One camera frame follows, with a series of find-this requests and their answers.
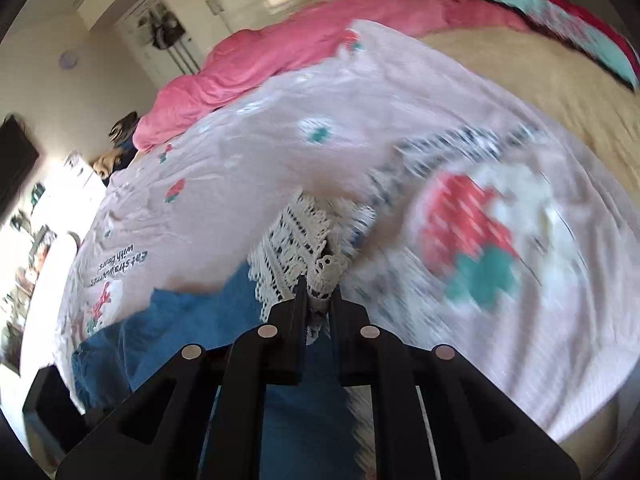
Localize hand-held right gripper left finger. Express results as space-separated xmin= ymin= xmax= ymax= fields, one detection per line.
xmin=56 ymin=275 xmax=311 ymax=480

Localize black wall television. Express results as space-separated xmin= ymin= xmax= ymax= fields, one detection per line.
xmin=0 ymin=114 xmax=40 ymax=217

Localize blue denim pants lace trim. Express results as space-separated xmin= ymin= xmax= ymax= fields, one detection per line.
xmin=71 ymin=187 xmax=377 ymax=480

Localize pink strawberry printed bedsheet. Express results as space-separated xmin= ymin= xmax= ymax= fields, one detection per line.
xmin=54 ymin=19 xmax=632 ymax=442

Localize tan cloth heap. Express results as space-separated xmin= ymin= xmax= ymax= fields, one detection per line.
xmin=91 ymin=149 xmax=127 ymax=182

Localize dark bags on door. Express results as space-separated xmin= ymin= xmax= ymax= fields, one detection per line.
xmin=149 ymin=9 xmax=187 ymax=52

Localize colourful patterned pillow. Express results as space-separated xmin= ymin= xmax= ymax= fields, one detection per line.
xmin=474 ymin=0 xmax=640 ymax=92

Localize white dresser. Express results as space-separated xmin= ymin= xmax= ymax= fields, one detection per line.
xmin=0 ymin=150 xmax=109 ymax=377

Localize pink duvet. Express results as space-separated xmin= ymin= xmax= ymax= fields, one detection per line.
xmin=132 ymin=0 xmax=532 ymax=154

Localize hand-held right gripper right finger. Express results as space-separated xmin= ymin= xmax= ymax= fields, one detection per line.
xmin=330 ymin=284 xmax=581 ymax=480

